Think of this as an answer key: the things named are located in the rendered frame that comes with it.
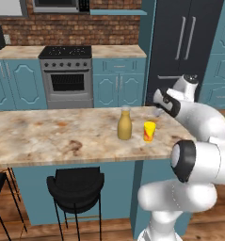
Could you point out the teal island base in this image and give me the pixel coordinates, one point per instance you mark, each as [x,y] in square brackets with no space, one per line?
[120,191]

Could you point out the silver oven with black hob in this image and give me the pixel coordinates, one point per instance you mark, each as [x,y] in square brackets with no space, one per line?
[67,78]

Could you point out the teal base cupboards with drawer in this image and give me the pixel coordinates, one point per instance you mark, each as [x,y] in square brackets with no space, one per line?
[118,83]

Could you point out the teal base cupboards with arched doors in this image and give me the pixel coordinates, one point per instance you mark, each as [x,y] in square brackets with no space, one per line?
[18,83]

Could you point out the silver microwave oven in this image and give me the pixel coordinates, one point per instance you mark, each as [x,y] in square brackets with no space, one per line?
[57,5]

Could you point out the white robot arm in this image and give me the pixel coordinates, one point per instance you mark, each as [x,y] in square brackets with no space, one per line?
[201,163]

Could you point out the teal tall side panel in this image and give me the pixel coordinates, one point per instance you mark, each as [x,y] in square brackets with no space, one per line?
[146,47]

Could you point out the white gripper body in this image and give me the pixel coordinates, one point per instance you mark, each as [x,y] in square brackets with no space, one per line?
[159,97]

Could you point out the white wall socket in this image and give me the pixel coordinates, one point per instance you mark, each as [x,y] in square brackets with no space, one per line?
[7,39]

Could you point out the grey framed window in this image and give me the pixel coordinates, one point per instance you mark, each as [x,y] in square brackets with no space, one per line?
[7,7]

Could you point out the black fridge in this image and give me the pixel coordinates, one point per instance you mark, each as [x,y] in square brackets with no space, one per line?
[183,40]

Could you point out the teal tall cupboards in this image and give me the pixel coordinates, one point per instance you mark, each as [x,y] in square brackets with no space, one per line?
[219,53]

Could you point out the yellow juice pitcher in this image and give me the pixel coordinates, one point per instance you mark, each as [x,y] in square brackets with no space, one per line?
[124,127]

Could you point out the teal wall shelf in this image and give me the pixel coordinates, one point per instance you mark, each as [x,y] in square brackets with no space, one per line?
[118,12]

